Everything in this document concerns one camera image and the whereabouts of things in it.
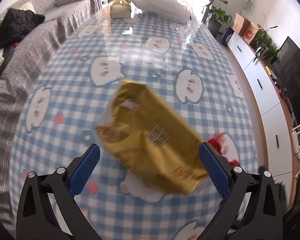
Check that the grey covered sofa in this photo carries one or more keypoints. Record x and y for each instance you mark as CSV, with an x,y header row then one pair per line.
x,y
29,58

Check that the white wifi router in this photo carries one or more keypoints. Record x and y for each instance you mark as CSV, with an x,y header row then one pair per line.
x,y
296,140

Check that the blue checkered tablecloth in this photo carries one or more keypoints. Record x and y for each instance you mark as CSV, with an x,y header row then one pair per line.
x,y
143,81

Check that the plant on tv cabinet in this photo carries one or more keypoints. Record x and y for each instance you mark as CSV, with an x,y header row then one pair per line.
x,y
265,47

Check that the black flat screen television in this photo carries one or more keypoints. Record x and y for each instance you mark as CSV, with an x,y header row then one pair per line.
x,y
286,66

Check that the white plastic bag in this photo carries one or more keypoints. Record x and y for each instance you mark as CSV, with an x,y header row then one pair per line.
x,y
168,9

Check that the potted green plant on floor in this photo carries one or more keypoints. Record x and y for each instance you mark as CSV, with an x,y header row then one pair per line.
x,y
215,17

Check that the gold foil snack bag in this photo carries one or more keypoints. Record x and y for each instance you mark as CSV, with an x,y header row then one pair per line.
x,y
151,140

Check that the red mesh net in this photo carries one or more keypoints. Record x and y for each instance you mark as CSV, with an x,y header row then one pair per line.
x,y
225,147

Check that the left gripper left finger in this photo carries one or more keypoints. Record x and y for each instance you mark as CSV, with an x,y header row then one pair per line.
x,y
35,216

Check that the white tv cabinet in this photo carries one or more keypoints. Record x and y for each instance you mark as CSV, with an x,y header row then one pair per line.
x,y
276,126

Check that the black quilted jacket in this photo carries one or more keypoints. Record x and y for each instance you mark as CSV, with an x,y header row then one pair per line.
x,y
17,24

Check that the brown paper bag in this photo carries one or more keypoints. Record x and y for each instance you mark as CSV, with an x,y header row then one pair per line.
x,y
244,28

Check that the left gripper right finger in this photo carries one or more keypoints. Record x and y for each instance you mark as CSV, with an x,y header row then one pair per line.
x,y
250,208

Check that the tissue box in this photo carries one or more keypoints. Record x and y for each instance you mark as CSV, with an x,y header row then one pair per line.
x,y
120,9

